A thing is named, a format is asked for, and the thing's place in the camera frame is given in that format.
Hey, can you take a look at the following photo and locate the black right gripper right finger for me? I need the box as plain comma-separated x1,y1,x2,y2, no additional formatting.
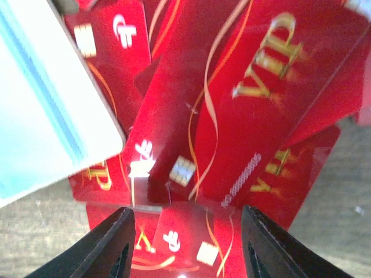
241,205,350,277

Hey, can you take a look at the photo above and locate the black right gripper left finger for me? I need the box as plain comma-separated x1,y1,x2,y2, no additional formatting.
28,207,136,277

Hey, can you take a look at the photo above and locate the red VIP card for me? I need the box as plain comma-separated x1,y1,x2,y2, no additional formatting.
123,1,370,208

